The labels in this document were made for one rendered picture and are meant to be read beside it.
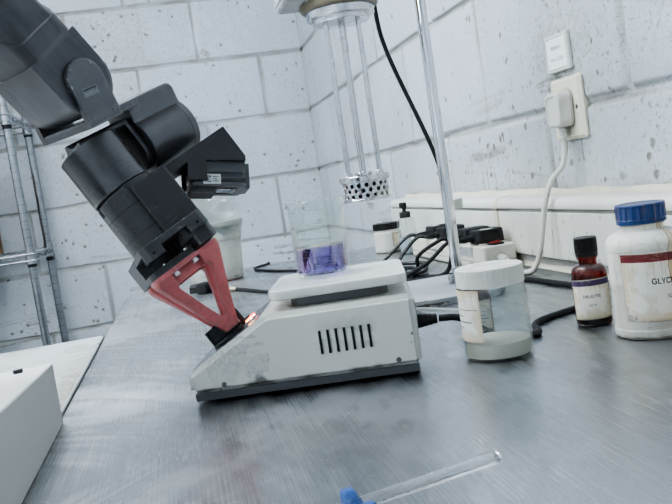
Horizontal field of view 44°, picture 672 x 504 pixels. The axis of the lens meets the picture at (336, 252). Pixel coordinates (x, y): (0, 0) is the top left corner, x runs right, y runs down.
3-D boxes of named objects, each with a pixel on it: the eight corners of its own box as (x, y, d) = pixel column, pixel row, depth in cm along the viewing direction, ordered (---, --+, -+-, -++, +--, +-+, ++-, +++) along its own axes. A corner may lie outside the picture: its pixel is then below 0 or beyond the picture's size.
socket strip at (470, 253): (485, 271, 126) (482, 243, 126) (412, 255, 165) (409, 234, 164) (519, 265, 127) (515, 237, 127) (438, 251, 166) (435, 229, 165)
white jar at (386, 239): (373, 255, 179) (369, 225, 178) (378, 251, 184) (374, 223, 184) (401, 251, 177) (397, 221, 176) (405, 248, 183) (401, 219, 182)
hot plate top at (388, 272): (267, 303, 70) (265, 292, 70) (281, 284, 82) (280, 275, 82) (407, 282, 69) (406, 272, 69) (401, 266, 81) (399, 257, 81)
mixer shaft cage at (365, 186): (348, 204, 105) (318, 7, 103) (338, 204, 112) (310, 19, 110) (398, 196, 107) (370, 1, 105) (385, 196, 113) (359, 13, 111)
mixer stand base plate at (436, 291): (274, 336, 98) (273, 327, 98) (258, 314, 118) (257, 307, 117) (509, 293, 103) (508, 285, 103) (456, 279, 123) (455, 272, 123)
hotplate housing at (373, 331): (192, 407, 70) (177, 315, 70) (219, 371, 83) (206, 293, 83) (451, 371, 69) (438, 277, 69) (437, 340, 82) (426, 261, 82)
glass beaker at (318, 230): (301, 287, 73) (287, 197, 72) (292, 281, 78) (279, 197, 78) (366, 275, 74) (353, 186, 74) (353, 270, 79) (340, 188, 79)
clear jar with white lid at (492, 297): (520, 342, 76) (508, 257, 75) (545, 355, 70) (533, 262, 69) (457, 354, 75) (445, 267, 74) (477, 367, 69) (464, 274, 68)
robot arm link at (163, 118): (162, 161, 84) (107, 49, 80) (216, 145, 78) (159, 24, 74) (74, 211, 76) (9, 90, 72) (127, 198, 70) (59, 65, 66)
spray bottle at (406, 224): (398, 254, 173) (391, 204, 172) (415, 251, 174) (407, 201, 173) (405, 254, 169) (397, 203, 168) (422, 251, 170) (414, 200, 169)
